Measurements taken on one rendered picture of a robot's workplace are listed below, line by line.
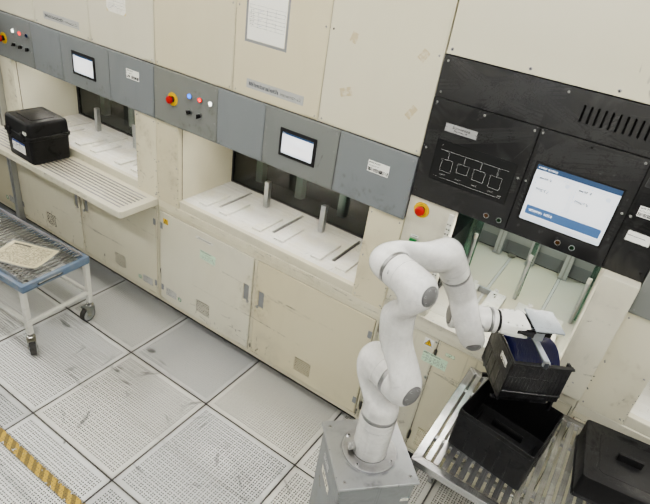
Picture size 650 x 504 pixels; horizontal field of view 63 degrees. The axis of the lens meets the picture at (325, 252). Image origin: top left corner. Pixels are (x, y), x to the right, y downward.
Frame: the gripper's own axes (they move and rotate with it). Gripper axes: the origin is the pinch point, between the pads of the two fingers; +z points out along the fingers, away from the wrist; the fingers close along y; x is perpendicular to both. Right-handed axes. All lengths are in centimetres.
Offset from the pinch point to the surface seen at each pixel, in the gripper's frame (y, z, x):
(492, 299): -64, 12, -34
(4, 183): -235, -305, -98
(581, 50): -34, -4, 81
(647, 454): 16, 47, -38
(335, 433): 11, -62, -49
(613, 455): 18, 34, -38
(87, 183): -150, -207, -45
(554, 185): -30.3, 1.9, 38.0
